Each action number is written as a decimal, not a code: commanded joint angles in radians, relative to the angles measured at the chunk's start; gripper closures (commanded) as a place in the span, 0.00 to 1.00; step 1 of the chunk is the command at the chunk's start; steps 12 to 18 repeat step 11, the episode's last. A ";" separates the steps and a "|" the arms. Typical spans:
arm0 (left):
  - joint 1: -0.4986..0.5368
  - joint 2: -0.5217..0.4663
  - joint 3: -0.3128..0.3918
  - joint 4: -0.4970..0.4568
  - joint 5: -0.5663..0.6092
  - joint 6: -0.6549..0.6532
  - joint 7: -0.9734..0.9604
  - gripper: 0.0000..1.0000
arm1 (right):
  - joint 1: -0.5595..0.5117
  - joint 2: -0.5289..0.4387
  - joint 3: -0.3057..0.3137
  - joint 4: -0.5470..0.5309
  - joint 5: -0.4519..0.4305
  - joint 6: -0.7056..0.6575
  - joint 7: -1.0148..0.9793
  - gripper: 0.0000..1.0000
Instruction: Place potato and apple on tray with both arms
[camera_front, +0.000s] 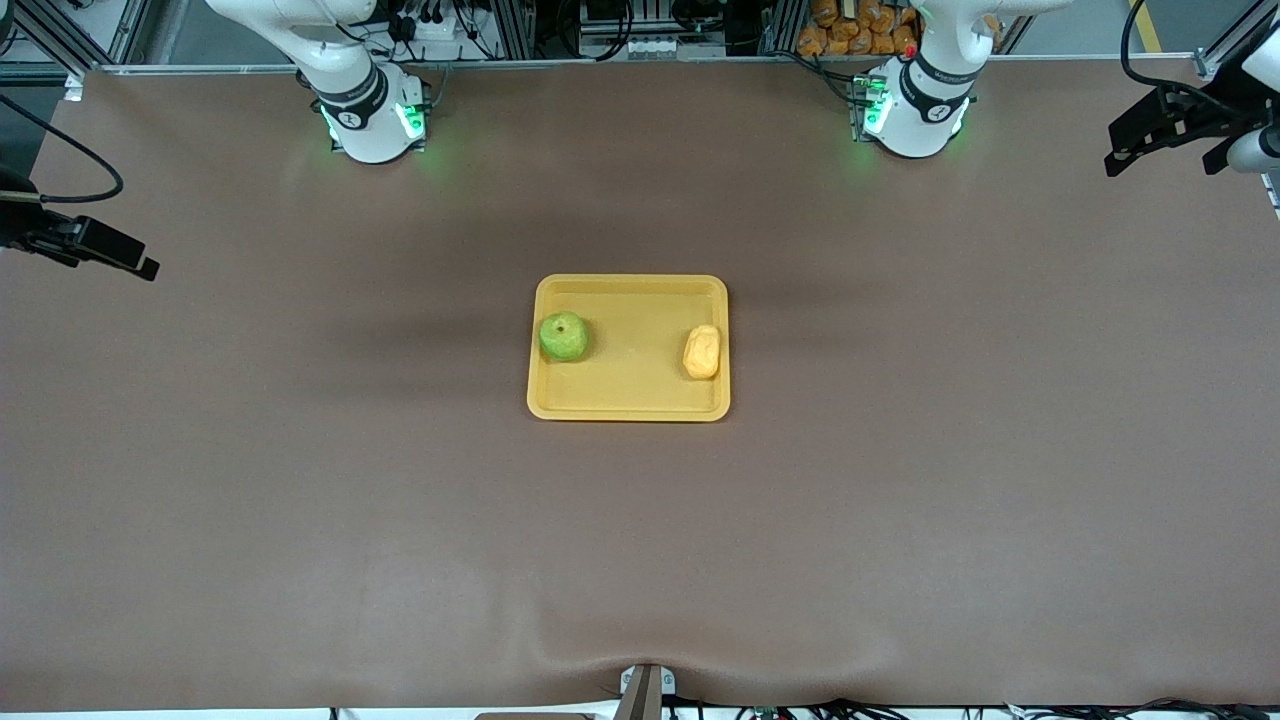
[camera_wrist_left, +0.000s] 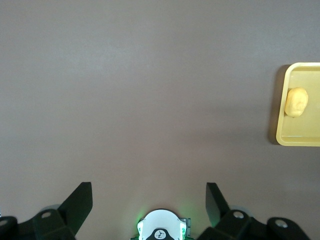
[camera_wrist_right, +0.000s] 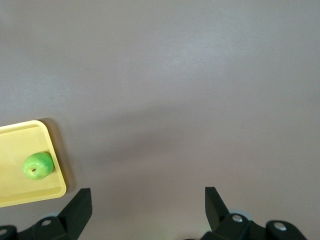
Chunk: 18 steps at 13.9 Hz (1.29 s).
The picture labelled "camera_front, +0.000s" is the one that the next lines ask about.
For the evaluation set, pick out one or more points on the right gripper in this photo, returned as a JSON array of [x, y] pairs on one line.
[[22, 226]]

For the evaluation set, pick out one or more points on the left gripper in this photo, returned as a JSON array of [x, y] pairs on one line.
[[1222, 108]]

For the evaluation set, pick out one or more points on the green apple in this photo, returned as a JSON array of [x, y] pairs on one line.
[[563, 338]]

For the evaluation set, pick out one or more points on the yellow potato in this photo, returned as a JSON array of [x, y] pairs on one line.
[[702, 352]]

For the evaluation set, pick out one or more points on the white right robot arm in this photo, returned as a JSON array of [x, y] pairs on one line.
[[370, 130]]

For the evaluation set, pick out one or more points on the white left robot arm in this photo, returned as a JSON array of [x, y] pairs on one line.
[[920, 125]]

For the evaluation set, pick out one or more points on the yellow plastic tray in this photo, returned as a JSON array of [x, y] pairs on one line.
[[630, 385]]

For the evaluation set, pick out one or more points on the orange toy food pile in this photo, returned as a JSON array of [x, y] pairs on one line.
[[855, 28]]

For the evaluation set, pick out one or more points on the white power strip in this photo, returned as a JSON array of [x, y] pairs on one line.
[[430, 25]]

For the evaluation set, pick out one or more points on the brown table mat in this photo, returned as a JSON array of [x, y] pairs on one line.
[[640, 560]]

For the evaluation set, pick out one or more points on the aluminium frame profile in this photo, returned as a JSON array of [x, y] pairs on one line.
[[1225, 45], [60, 40]]

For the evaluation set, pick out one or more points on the aluminium table edge rail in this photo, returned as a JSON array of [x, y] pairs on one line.
[[640, 63]]

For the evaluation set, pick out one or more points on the grey metal camera bracket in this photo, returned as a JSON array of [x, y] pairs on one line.
[[645, 692]]

